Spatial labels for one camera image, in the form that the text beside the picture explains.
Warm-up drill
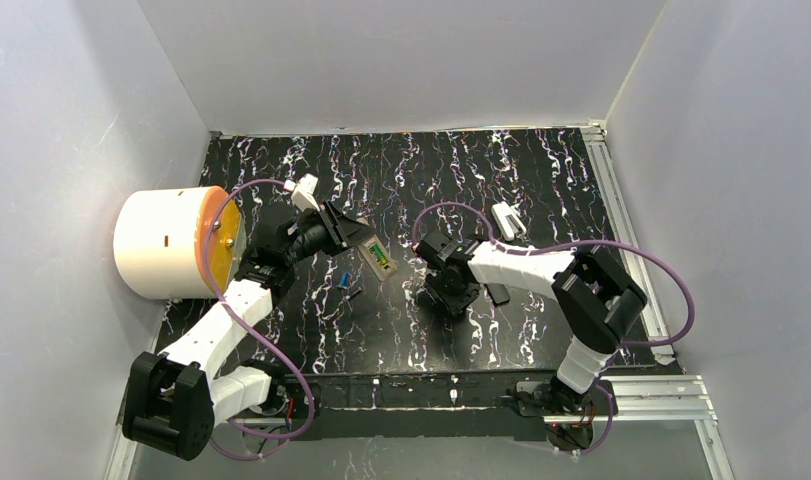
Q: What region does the white remote control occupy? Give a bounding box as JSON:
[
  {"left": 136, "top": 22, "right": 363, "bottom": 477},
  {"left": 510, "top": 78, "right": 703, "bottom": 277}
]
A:
[{"left": 357, "top": 235, "right": 398, "bottom": 282}]

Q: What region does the black remote control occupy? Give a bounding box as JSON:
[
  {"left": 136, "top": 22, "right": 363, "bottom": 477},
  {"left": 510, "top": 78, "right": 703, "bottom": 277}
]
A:
[{"left": 486, "top": 284, "right": 511, "bottom": 307}]

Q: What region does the green battery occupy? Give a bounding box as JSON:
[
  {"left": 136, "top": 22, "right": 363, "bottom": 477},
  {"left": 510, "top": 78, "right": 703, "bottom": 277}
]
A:
[{"left": 369, "top": 245, "right": 387, "bottom": 265}]

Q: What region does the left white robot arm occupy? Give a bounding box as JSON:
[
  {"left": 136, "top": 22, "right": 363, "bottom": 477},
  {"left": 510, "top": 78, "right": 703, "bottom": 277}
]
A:
[{"left": 121, "top": 202, "right": 375, "bottom": 460}]

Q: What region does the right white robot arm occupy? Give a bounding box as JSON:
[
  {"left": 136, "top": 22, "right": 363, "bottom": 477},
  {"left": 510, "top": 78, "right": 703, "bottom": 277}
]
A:
[{"left": 415, "top": 231, "right": 648, "bottom": 414}]

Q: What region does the white orange cylinder container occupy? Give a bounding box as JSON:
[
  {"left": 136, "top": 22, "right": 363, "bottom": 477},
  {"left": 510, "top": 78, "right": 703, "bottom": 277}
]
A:
[{"left": 113, "top": 186, "right": 246, "bottom": 300}]

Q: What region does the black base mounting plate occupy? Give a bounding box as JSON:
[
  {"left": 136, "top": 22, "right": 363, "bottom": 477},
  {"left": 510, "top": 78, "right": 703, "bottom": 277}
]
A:
[{"left": 299, "top": 370, "right": 619, "bottom": 447}]

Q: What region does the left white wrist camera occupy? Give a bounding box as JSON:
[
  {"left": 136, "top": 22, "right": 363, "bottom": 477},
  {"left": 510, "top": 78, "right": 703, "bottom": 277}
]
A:
[{"left": 290, "top": 174, "right": 320, "bottom": 212}]

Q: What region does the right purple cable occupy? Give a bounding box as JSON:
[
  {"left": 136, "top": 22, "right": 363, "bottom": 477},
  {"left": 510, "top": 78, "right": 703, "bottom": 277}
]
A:
[{"left": 411, "top": 201, "right": 696, "bottom": 457}]

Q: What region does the right aluminium frame rail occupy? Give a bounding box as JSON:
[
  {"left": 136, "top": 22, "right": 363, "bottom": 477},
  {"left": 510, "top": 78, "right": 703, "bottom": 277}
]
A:
[{"left": 580, "top": 123, "right": 734, "bottom": 479}]

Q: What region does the aluminium frame rail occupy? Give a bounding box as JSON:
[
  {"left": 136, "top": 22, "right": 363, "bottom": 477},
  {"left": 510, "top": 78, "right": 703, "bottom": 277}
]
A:
[
  {"left": 105, "top": 400, "right": 732, "bottom": 479},
  {"left": 580, "top": 123, "right": 734, "bottom": 479}
]

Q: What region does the front aluminium frame rail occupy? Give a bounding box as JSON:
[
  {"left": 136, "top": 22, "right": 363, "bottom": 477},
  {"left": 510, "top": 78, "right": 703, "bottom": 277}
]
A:
[{"left": 105, "top": 400, "right": 732, "bottom": 479}]

